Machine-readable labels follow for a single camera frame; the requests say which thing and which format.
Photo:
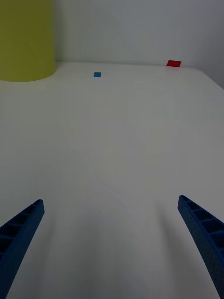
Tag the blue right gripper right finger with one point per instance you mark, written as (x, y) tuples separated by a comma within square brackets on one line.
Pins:
[(205, 236)]

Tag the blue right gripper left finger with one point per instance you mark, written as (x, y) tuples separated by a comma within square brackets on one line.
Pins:
[(21, 240)]

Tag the yellow-green plastic waste bin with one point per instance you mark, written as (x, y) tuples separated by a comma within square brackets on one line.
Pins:
[(25, 42)]

